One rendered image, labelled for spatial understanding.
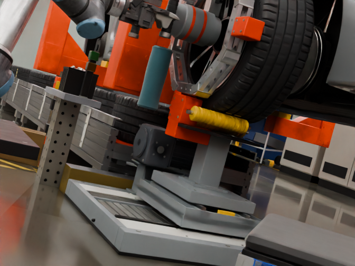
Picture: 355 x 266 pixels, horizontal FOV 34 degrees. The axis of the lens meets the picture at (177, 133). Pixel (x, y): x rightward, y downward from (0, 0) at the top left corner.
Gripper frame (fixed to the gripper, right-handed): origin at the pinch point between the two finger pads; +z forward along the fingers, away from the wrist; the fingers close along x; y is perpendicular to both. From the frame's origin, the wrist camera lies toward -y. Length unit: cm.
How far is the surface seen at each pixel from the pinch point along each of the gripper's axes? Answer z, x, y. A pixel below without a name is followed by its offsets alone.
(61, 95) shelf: -19, -60, 39
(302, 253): -15, 120, 50
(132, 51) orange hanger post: 8, -60, 12
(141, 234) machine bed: 0, 23, 75
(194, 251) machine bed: 21, 23, 78
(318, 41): 66, -3, -10
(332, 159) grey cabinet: 433, -406, 43
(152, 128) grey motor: 20, -41, 43
